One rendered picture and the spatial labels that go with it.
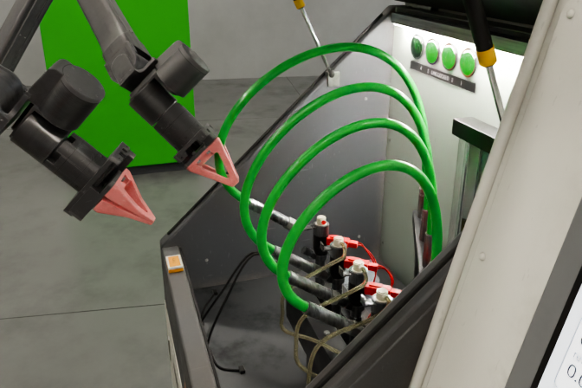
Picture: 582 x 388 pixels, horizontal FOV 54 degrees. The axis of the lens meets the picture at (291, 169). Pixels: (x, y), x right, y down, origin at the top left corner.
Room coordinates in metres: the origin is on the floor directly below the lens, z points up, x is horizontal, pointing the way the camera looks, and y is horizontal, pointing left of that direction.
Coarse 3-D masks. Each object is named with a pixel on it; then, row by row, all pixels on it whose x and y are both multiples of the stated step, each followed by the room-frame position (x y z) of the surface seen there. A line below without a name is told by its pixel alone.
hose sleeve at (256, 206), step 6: (252, 198) 0.87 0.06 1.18; (252, 204) 0.86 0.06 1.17; (258, 204) 0.86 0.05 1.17; (252, 210) 0.86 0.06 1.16; (258, 210) 0.86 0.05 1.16; (276, 216) 0.87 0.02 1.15; (282, 216) 0.88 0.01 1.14; (276, 222) 0.87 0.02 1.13; (282, 222) 0.87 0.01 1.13; (288, 222) 0.88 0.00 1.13
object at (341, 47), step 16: (320, 48) 0.89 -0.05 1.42; (336, 48) 0.90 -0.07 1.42; (352, 48) 0.91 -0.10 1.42; (368, 48) 0.92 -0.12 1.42; (288, 64) 0.88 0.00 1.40; (400, 64) 0.94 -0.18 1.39; (416, 96) 0.95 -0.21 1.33; (224, 128) 0.85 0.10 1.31; (224, 144) 0.85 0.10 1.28; (224, 176) 0.85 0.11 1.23; (240, 192) 0.86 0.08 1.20
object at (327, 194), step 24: (360, 168) 0.66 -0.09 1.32; (384, 168) 0.66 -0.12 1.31; (408, 168) 0.67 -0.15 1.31; (336, 192) 0.64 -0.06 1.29; (432, 192) 0.68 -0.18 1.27; (312, 216) 0.63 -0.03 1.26; (432, 216) 0.69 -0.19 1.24; (288, 240) 0.63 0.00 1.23; (432, 240) 0.69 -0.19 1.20; (288, 288) 0.63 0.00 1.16; (312, 312) 0.63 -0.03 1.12
